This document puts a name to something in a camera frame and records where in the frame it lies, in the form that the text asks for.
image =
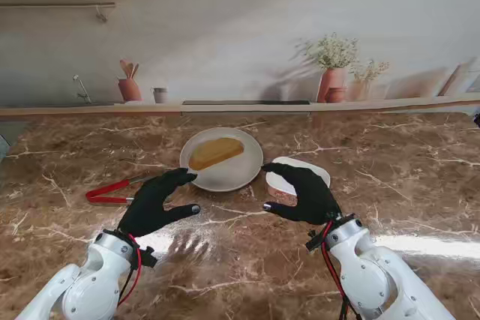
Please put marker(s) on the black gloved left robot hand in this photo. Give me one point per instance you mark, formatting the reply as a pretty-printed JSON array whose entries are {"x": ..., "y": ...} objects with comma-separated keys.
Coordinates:
[{"x": 150, "y": 204}]

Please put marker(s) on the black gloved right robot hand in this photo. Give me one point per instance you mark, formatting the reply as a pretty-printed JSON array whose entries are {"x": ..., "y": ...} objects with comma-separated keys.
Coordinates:
[{"x": 307, "y": 192}]

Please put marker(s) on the white bento box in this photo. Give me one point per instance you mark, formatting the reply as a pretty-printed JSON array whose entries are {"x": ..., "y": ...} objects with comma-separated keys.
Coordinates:
[{"x": 279, "y": 187}]

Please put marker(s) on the toasted bread slice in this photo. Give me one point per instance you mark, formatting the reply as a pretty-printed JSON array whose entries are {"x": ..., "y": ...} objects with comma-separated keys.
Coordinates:
[{"x": 215, "y": 151}]

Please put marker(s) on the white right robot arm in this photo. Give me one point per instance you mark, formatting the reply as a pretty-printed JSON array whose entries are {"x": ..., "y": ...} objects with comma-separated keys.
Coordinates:
[{"x": 371, "y": 275}]

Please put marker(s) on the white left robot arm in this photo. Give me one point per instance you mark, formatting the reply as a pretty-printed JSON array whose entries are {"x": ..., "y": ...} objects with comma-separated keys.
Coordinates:
[{"x": 86, "y": 282}]

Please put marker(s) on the white round plate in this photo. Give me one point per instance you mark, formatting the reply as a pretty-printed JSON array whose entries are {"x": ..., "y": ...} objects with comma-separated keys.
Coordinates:
[{"x": 232, "y": 174}]

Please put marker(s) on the wooden counter ledge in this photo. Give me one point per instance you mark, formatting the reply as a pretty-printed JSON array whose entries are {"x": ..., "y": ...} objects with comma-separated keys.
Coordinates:
[{"x": 112, "y": 110}]

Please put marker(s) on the terracotta pot with wooden utensils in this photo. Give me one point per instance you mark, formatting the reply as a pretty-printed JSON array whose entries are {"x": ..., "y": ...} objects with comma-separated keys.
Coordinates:
[{"x": 129, "y": 89}]

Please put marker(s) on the leaning wooden cutting board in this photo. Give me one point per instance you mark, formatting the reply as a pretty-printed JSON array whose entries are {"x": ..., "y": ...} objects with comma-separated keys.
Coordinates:
[{"x": 452, "y": 80}]

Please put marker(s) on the metal rail hook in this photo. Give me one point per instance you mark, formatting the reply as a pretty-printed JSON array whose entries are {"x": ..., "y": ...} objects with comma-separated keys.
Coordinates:
[{"x": 101, "y": 14}]

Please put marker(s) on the metal wall rail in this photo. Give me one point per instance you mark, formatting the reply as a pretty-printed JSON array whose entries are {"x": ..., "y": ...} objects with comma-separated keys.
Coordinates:
[{"x": 56, "y": 4}]

